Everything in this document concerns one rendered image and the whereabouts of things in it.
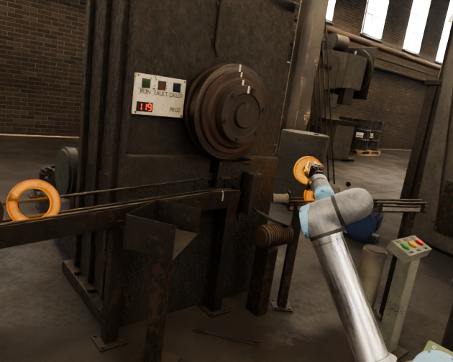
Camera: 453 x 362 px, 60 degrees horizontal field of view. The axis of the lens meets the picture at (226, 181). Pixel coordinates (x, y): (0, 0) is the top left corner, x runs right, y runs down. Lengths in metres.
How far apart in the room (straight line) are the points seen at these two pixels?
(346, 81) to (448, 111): 5.70
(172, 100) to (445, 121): 3.00
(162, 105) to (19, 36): 6.02
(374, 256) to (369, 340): 0.80
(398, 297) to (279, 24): 1.58
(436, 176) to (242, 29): 2.73
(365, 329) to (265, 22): 1.59
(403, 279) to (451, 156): 2.26
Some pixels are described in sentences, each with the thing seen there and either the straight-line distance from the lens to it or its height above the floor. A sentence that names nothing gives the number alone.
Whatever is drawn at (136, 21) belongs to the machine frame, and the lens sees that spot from 1.85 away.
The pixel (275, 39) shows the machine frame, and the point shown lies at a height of 1.54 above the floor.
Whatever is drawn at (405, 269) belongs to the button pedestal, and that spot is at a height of 0.48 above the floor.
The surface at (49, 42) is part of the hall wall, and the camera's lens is 7.86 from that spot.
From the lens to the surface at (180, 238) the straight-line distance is 1.63.
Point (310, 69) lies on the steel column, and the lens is 6.25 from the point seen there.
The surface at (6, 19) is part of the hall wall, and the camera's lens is 7.74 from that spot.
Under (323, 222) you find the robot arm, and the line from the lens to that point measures 1.40.
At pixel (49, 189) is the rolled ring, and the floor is 0.74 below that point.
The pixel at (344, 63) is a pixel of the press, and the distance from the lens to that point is 9.79.
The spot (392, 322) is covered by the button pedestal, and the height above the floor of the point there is 0.19.
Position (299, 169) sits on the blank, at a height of 0.85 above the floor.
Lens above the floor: 1.20
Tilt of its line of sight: 12 degrees down
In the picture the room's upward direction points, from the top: 8 degrees clockwise
